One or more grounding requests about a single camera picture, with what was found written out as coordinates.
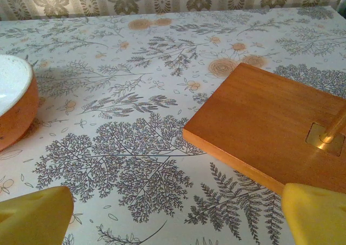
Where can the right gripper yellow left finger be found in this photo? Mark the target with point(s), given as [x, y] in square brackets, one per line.
[32, 218]

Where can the orange bowl white inside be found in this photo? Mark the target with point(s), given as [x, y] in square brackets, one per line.
[16, 115]

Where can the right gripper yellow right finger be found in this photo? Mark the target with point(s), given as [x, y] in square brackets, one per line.
[316, 218]

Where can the floral tablecloth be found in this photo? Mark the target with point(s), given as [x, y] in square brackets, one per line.
[135, 93]

